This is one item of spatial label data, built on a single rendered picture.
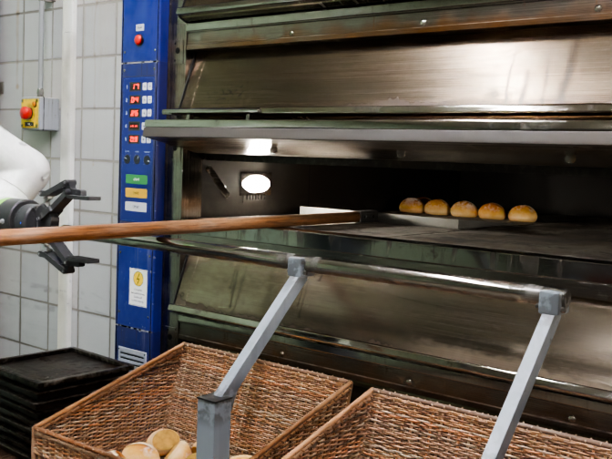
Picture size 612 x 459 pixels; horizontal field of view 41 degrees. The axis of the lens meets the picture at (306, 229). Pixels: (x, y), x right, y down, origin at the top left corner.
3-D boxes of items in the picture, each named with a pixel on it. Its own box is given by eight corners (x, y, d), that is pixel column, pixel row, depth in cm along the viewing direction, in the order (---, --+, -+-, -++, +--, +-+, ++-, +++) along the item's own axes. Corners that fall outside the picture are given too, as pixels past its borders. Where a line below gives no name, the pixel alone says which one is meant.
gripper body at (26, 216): (45, 200, 177) (71, 203, 171) (44, 240, 178) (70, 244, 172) (13, 201, 171) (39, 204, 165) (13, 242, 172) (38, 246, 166)
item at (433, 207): (420, 213, 292) (420, 198, 292) (429, 213, 297) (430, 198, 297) (444, 216, 286) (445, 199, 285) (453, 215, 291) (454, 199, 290)
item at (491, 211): (473, 218, 279) (474, 201, 279) (483, 218, 284) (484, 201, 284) (500, 220, 273) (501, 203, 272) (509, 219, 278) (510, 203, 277)
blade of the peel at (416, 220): (457, 229, 224) (458, 219, 224) (299, 215, 258) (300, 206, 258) (513, 224, 252) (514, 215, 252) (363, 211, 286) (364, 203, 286)
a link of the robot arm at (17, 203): (-10, 241, 174) (-10, 198, 173) (38, 239, 183) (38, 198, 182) (5, 244, 170) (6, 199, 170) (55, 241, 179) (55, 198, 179)
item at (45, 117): (39, 130, 261) (40, 98, 260) (59, 131, 255) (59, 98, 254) (19, 129, 255) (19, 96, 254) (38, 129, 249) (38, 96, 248)
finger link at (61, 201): (55, 222, 172) (53, 216, 172) (82, 192, 166) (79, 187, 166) (38, 222, 169) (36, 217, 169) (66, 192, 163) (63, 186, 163)
